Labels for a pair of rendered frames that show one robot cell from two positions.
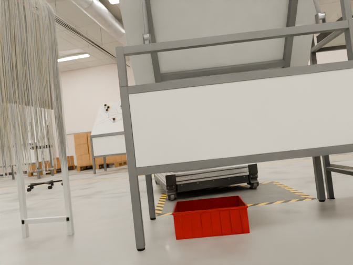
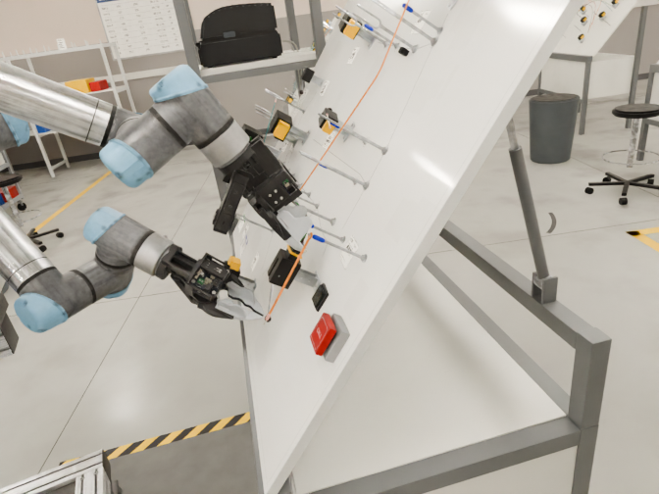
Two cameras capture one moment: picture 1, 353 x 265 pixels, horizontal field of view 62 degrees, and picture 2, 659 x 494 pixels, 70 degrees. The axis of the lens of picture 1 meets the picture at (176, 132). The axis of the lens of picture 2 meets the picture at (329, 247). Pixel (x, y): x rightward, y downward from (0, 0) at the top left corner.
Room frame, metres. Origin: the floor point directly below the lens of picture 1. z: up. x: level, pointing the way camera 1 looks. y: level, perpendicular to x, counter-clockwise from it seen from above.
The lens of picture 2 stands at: (1.99, 0.79, 1.54)
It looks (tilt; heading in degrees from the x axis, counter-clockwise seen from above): 25 degrees down; 259
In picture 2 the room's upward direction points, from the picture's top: 8 degrees counter-clockwise
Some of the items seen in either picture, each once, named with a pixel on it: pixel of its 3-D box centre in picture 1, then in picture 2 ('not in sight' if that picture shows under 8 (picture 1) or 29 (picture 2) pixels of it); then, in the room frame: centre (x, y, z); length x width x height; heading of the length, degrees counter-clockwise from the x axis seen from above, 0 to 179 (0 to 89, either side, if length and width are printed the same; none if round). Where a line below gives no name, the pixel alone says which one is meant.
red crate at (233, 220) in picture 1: (209, 215); not in sight; (1.66, -0.13, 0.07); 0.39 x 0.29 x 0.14; 87
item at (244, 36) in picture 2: not in sight; (235, 34); (1.86, -1.17, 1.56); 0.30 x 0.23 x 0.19; 1
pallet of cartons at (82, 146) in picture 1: (101, 150); not in sight; (8.49, 2.22, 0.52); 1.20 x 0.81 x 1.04; 81
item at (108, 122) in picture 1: (120, 134); not in sight; (6.80, 1.30, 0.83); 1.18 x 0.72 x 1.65; 79
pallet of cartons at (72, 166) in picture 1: (52, 165); not in sight; (8.77, 3.79, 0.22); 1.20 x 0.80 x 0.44; 172
